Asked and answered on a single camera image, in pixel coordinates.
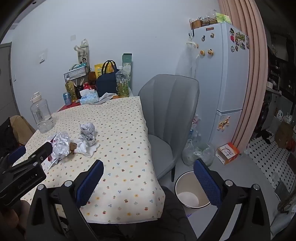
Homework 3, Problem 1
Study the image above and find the orange and white box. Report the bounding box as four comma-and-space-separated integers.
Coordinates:
216, 142, 240, 165

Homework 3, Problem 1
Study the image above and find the white hanging bag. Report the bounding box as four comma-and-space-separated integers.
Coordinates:
178, 39, 200, 79

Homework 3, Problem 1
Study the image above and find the light green box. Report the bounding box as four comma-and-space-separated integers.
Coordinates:
216, 12, 232, 24

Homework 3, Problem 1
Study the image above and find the clear water jug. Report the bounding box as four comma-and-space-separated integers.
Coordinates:
30, 91, 55, 133

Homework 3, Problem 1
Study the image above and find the blue tissue box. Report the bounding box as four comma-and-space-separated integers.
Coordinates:
79, 89, 100, 105

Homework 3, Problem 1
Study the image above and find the dark kitchen shelf unit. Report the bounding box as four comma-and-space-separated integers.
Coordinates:
266, 35, 296, 95

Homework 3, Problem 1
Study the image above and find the white trash bin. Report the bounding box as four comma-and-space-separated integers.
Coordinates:
174, 171, 211, 210

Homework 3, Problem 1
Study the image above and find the small tea bottle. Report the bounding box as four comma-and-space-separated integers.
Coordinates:
65, 79, 78, 102

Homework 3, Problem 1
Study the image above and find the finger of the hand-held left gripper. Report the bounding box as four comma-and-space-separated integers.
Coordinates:
11, 142, 53, 168
0, 146, 26, 173

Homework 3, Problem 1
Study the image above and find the white refrigerator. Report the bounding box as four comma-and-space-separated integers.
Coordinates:
190, 22, 250, 151

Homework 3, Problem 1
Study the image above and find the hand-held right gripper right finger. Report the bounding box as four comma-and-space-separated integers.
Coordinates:
193, 158, 271, 241

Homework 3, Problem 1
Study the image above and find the beige printed tote bag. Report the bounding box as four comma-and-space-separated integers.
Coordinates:
74, 39, 90, 67

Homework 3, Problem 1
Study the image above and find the large tea bottle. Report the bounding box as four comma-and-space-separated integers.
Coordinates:
115, 65, 130, 98

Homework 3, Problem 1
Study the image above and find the clear plastic bag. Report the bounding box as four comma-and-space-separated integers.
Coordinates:
182, 137, 215, 167

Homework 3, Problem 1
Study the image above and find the tall green box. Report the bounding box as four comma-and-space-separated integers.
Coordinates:
122, 53, 133, 90

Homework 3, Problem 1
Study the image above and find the person's left hand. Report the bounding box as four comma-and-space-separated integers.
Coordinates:
0, 200, 29, 234

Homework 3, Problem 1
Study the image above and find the yellow snack packet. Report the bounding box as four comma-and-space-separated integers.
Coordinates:
94, 63, 109, 78

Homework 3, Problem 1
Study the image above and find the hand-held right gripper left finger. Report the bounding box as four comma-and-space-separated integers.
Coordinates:
25, 159, 104, 241

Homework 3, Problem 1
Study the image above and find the red and white packet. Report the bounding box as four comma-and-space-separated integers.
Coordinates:
42, 134, 62, 171

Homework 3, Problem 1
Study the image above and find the pink curtain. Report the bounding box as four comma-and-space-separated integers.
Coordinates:
217, 0, 270, 153

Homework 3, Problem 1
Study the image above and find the floral tablecloth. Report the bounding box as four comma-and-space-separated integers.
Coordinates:
17, 96, 166, 224

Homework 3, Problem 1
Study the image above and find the black garment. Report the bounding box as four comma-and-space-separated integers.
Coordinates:
0, 117, 20, 158

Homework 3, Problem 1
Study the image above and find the white folded paper sheet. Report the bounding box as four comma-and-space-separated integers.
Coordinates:
89, 92, 121, 105

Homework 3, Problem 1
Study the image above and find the navy lunch bag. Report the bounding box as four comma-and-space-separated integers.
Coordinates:
95, 60, 121, 98

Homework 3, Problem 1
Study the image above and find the brown coat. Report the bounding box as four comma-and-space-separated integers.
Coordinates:
9, 115, 35, 142

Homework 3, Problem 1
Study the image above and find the silver foil ball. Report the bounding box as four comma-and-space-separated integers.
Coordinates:
47, 132, 72, 160

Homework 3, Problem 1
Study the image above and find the cluster of refrigerator magnets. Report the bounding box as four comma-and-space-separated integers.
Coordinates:
229, 27, 250, 52

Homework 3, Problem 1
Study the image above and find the grey upholstered chair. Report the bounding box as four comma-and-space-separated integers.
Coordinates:
138, 74, 200, 182

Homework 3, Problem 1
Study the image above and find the white tissue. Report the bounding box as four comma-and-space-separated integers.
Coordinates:
73, 139, 100, 158

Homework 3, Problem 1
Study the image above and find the gold figure magnet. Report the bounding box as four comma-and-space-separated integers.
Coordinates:
217, 116, 230, 131

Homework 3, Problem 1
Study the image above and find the dark wire basket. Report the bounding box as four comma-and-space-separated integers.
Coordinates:
201, 17, 218, 26

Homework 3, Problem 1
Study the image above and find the grey door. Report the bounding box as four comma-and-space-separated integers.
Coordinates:
0, 42, 20, 116

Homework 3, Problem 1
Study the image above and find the printed paper ball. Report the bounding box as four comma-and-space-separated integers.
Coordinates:
79, 122, 97, 147

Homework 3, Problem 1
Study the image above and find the black wire basket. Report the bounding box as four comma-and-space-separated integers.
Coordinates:
63, 66, 90, 81

